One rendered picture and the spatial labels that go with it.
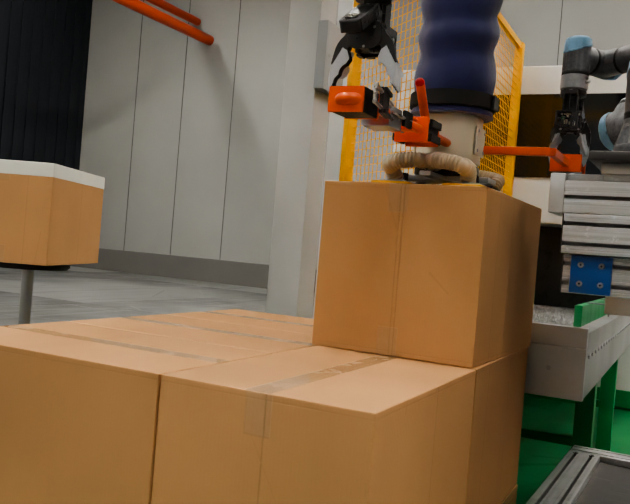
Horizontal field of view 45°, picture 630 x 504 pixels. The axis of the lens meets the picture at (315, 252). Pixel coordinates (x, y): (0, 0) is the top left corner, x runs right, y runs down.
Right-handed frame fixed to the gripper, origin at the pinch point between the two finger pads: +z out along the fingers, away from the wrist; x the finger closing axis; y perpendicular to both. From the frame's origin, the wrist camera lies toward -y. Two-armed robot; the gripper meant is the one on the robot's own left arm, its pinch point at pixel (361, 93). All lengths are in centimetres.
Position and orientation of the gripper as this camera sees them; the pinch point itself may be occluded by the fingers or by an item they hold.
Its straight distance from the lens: 152.7
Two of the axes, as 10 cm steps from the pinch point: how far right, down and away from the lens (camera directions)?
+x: -8.9, -0.8, 4.6
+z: -0.8, 10.0, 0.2
